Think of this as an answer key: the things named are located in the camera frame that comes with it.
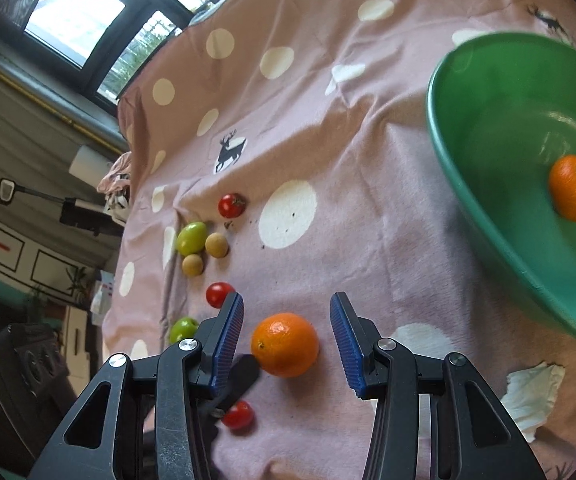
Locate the pile of pink clothes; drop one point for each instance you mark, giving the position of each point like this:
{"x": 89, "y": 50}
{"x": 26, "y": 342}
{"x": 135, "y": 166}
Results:
{"x": 115, "y": 180}

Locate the white cabinet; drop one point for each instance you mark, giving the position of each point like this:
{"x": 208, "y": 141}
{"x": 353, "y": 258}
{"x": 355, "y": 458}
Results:
{"x": 80, "y": 340}

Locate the tan longan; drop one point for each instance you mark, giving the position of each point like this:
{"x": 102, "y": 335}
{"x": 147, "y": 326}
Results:
{"x": 192, "y": 265}
{"x": 216, "y": 245}

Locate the small mirror on rod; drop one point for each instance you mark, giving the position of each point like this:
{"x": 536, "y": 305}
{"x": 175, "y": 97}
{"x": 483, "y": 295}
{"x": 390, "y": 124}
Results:
{"x": 6, "y": 190}

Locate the pink polka-dot blanket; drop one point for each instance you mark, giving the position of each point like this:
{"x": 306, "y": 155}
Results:
{"x": 368, "y": 160}

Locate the orange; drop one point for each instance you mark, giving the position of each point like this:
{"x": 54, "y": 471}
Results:
{"x": 574, "y": 187}
{"x": 285, "y": 345}

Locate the green lime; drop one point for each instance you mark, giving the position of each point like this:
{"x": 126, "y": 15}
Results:
{"x": 182, "y": 329}
{"x": 191, "y": 237}

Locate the potted plant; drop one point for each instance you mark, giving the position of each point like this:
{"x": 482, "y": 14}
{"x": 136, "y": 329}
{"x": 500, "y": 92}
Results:
{"x": 78, "y": 282}

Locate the white tissue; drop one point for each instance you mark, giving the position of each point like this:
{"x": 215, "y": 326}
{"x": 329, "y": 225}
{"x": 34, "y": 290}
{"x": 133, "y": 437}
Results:
{"x": 533, "y": 395}

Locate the dark framed window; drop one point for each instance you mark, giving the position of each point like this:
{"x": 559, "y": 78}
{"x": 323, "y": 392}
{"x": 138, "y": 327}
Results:
{"x": 133, "y": 5}

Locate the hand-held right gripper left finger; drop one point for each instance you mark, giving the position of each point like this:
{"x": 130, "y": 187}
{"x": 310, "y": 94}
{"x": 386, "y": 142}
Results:
{"x": 228, "y": 342}

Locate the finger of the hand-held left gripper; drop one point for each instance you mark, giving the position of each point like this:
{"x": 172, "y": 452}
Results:
{"x": 242, "y": 375}

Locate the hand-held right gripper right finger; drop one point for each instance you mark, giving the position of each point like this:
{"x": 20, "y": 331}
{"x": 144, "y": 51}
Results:
{"x": 345, "y": 347}

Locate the black device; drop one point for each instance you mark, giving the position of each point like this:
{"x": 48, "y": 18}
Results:
{"x": 85, "y": 216}

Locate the green plastic bowl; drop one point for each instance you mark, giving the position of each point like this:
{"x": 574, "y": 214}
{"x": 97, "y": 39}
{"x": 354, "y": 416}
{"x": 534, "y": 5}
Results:
{"x": 493, "y": 135}

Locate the white wall box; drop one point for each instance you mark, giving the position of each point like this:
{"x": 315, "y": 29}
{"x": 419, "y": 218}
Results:
{"x": 88, "y": 162}

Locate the red cherry tomato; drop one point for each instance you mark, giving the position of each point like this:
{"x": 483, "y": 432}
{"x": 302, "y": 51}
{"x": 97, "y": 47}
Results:
{"x": 239, "y": 416}
{"x": 231, "y": 205}
{"x": 219, "y": 294}

